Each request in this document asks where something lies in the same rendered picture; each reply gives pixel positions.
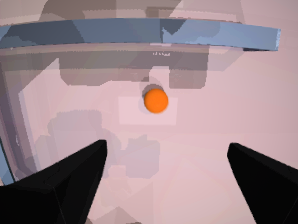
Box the clear low walls with blue top edge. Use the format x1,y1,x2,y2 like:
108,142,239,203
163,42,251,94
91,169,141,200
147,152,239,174
0,43,269,181

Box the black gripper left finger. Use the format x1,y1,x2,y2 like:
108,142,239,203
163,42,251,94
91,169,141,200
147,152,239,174
0,140,108,224

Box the blue-grey wall top rail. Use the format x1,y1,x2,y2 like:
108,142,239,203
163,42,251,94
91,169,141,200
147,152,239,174
0,18,281,185

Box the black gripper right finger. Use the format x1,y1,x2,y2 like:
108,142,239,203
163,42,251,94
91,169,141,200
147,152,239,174
227,143,298,224

